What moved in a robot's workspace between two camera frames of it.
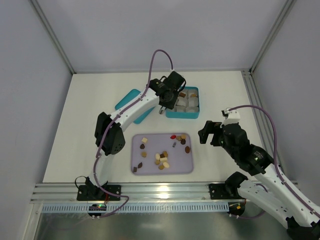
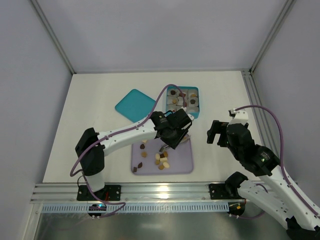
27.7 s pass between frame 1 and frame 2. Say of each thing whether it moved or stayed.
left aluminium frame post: stayed
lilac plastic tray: stayed
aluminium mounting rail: stayed
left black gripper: moved
